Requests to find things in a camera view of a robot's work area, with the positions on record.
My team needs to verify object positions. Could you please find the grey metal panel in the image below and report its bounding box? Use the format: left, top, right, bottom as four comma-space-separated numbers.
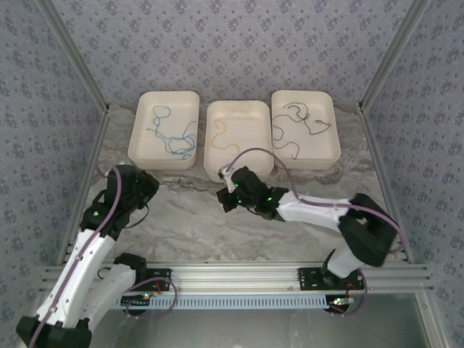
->
86, 291, 447, 348

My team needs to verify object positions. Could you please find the black controller board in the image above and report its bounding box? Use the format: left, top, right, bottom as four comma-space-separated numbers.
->
121, 292, 153, 309
328, 295, 355, 310

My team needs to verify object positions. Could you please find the aluminium table edge rail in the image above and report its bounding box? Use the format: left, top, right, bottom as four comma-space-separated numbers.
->
360, 107, 414, 264
57, 107, 110, 268

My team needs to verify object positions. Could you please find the black cable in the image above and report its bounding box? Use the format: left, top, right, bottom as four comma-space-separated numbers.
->
271, 101, 333, 160
158, 177, 228, 193

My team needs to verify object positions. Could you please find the yellow cable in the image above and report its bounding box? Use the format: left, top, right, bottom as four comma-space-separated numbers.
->
211, 119, 241, 156

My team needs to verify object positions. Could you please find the light blue slotted cable duct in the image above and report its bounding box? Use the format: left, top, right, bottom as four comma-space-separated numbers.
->
110, 294, 333, 311

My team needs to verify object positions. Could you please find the purple cable loop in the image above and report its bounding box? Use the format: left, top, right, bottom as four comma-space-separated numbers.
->
328, 281, 370, 317
125, 277, 178, 320

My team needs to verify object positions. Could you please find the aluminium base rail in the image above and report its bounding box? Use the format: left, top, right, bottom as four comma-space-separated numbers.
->
41, 260, 434, 291

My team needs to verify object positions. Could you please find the aluminium frame post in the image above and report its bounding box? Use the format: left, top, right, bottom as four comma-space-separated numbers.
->
357, 0, 433, 112
38, 0, 109, 112

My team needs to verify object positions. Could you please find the black mounting plate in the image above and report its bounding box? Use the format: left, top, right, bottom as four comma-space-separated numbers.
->
297, 267, 329, 291
146, 267, 172, 291

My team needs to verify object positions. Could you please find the cream plastic tray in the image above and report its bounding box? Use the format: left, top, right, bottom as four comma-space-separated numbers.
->
128, 90, 201, 170
270, 89, 341, 170
202, 100, 273, 182

